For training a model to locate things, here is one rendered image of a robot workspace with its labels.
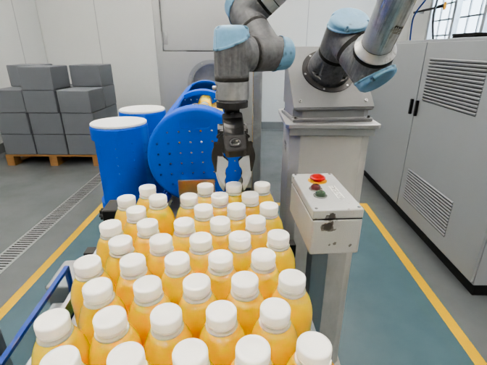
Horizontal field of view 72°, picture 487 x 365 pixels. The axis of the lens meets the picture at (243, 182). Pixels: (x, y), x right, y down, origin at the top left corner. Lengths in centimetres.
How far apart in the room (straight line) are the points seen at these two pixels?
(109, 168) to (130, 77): 467
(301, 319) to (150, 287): 22
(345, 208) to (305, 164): 55
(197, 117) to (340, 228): 49
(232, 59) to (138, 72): 563
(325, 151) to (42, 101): 394
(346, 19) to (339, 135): 35
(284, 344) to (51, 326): 28
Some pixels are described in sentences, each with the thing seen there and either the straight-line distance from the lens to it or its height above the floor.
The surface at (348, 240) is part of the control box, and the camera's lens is 70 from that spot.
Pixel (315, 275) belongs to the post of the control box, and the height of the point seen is 89.
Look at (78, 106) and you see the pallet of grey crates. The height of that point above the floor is 74.
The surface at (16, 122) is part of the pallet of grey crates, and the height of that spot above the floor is 55.
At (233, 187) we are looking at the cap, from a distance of 78.
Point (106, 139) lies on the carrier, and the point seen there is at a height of 98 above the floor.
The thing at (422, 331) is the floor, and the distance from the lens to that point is 214.
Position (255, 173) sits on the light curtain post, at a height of 52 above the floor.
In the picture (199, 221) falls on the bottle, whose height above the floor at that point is 105.
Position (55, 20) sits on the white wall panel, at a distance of 682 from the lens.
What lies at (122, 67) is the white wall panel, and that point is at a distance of 641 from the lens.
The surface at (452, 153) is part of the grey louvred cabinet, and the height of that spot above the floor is 75.
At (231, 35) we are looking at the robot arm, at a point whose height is 141.
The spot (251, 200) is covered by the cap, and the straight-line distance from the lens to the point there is 74.
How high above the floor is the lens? 138
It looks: 22 degrees down
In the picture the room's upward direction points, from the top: straight up
